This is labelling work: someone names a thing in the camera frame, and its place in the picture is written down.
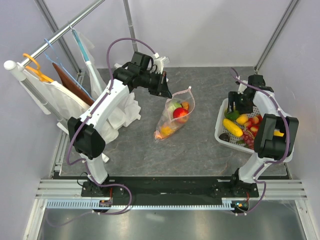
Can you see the dark purple mangosteen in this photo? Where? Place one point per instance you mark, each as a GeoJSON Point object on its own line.
{"type": "Point", "coordinates": [224, 137]}

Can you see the clear pink-dotted zip bag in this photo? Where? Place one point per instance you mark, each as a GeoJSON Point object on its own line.
{"type": "Point", "coordinates": [181, 96]}

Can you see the teal hanger with white cloth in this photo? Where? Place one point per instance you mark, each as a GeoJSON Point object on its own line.
{"type": "Point", "coordinates": [97, 84]}

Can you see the white plastic basket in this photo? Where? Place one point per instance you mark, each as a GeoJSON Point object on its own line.
{"type": "Point", "coordinates": [264, 130]}

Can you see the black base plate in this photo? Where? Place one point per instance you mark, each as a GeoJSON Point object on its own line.
{"type": "Point", "coordinates": [170, 190]}

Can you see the metal clothes rack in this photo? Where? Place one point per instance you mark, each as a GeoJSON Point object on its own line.
{"type": "Point", "coordinates": [16, 68]}

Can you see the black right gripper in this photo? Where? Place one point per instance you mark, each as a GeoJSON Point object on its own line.
{"type": "Point", "coordinates": [242, 110]}

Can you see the blue wire hanger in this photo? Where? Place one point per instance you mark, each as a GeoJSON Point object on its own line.
{"type": "Point", "coordinates": [60, 65]}

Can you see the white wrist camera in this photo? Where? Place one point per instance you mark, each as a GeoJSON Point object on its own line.
{"type": "Point", "coordinates": [159, 62]}
{"type": "Point", "coordinates": [241, 88]}

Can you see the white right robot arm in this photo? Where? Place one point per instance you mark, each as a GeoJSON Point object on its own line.
{"type": "Point", "coordinates": [256, 86]}

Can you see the green cabbage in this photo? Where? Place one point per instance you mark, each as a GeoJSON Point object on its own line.
{"type": "Point", "coordinates": [173, 105]}

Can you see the orange citrus fruit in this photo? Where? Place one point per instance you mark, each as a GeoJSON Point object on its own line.
{"type": "Point", "coordinates": [166, 131]}

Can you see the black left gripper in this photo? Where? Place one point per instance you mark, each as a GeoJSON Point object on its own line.
{"type": "Point", "coordinates": [161, 88]}

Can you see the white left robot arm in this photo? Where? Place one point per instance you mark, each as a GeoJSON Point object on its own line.
{"type": "Point", "coordinates": [142, 71]}

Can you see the yellow mango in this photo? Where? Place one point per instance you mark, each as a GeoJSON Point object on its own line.
{"type": "Point", "coordinates": [278, 133]}

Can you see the orange carrot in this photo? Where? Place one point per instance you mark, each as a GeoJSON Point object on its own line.
{"type": "Point", "coordinates": [167, 119]}

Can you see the purple grape bunch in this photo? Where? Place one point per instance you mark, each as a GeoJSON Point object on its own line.
{"type": "Point", "coordinates": [248, 139]}

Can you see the red apple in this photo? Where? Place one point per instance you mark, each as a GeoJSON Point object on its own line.
{"type": "Point", "coordinates": [180, 112]}

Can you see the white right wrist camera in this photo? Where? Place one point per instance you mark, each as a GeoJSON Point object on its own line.
{"type": "Point", "coordinates": [241, 88]}

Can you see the brown garment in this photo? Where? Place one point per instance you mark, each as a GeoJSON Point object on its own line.
{"type": "Point", "coordinates": [71, 86]}

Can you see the white garment on hanger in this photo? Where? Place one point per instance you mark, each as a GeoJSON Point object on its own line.
{"type": "Point", "coordinates": [66, 103]}

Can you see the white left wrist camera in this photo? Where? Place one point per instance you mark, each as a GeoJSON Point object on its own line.
{"type": "Point", "coordinates": [159, 62]}

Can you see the yellow lemon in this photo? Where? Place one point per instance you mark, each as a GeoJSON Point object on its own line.
{"type": "Point", "coordinates": [242, 119]}

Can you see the yellow corn cob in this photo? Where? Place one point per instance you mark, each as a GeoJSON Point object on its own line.
{"type": "Point", "coordinates": [232, 127]}

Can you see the green-yellow mango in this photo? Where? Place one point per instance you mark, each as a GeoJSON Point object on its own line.
{"type": "Point", "coordinates": [231, 115]}

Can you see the red cherry cluster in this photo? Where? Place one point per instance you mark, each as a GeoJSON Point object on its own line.
{"type": "Point", "coordinates": [253, 123]}

